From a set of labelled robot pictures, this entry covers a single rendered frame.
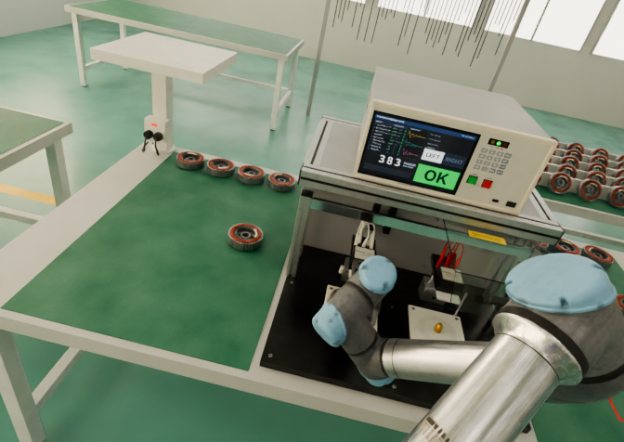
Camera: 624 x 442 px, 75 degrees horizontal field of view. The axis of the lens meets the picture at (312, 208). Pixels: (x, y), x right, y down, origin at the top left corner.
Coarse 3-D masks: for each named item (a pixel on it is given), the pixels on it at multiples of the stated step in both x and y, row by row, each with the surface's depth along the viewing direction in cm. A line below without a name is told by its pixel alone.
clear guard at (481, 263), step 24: (456, 240) 98; (480, 240) 100; (528, 240) 104; (456, 264) 90; (480, 264) 92; (504, 264) 93; (456, 288) 87; (480, 288) 87; (504, 288) 87; (480, 312) 86
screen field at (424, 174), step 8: (424, 168) 101; (432, 168) 101; (440, 168) 100; (416, 176) 103; (424, 176) 102; (432, 176) 102; (440, 176) 102; (448, 176) 101; (456, 176) 101; (432, 184) 103; (440, 184) 103; (448, 184) 102
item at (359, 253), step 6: (354, 240) 119; (354, 246) 113; (360, 246) 114; (366, 246) 118; (354, 252) 111; (360, 252) 111; (366, 252) 112; (372, 252) 112; (354, 258) 109; (360, 258) 109; (366, 258) 109; (348, 276) 109
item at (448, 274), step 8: (432, 256) 120; (432, 264) 118; (432, 272) 119; (440, 272) 110; (448, 272) 111; (440, 280) 108; (448, 280) 108; (440, 288) 109; (448, 288) 109; (440, 296) 108; (448, 296) 109
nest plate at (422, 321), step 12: (420, 312) 116; (432, 312) 117; (420, 324) 112; (432, 324) 113; (444, 324) 113; (456, 324) 114; (420, 336) 108; (432, 336) 109; (444, 336) 110; (456, 336) 110
